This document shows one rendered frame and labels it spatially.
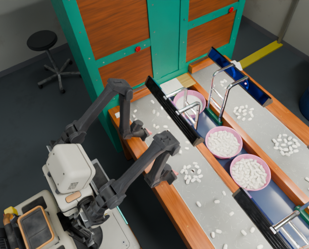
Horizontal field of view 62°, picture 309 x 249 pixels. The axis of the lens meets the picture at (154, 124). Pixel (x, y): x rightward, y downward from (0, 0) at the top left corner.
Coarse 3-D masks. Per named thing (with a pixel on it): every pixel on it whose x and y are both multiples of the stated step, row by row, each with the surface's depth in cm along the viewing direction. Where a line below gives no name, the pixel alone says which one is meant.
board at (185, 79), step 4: (180, 76) 226; (184, 76) 226; (188, 76) 226; (180, 80) 224; (184, 80) 223; (188, 80) 223; (192, 80) 223; (184, 84) 220; (188, 84) 220; (192, 84) 220
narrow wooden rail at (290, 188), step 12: (204, 96) 213; (216, 108) 206; (228, 120) 198; (240, 132) 192; (252, 144) 185; (264, 156) 180; (276, 168) 174; (276, 180) 175; (288, 180) 169; (288, 192) 169; (300, 192) 164; (300, 204) 164
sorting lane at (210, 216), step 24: (144, 96) 220; (144, 120) 206; (168, 120) 205; (192, 168) 180; (192, 192) 170; (216, 192) 170; (216, 216) 161; (240, 216) 160; (216, 240) 153; (240, 240) 152; (264, 240) 152
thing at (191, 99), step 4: (188, 96) 219; (192, 96) 219; (180, 100) 216; (188, 100) 217; (192, 100) 216; (196, 100) 216; (200, 100) 216; (176, 104) 214; (180, 104) 215; (180, 108) 211; (200, 108) 211; (188, 112) 209; (192, 112) 209
